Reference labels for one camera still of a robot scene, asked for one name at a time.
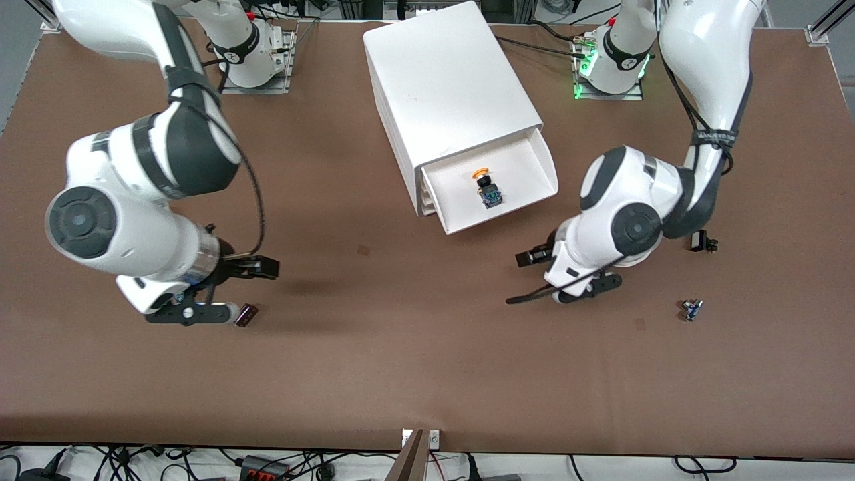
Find white compartment tray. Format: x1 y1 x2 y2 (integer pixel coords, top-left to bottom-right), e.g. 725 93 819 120
363 0 543 218

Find black camera cable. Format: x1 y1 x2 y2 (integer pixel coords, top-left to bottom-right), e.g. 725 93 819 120
506 0 735 305
200 100 267 261

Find black cable loop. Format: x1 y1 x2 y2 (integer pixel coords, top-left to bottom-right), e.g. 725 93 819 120
673 456 739 475

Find brown wooden board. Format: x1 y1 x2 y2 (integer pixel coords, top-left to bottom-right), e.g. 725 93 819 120
386 429 430 481

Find yellow push button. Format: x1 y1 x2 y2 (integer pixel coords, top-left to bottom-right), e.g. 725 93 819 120
471 167 505 210

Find black velcro cable strap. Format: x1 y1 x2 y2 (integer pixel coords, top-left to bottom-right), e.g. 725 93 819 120
691 129 735 149

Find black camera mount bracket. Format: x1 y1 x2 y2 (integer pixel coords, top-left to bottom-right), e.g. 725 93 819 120
556 271 623 305
145 292 224 327

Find aluminium frame post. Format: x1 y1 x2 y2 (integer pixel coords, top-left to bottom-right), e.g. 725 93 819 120
807 0 855 46
25 0 62 33

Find black power strip red switches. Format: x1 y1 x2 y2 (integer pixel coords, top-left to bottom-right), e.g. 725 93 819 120
239 455 289 481

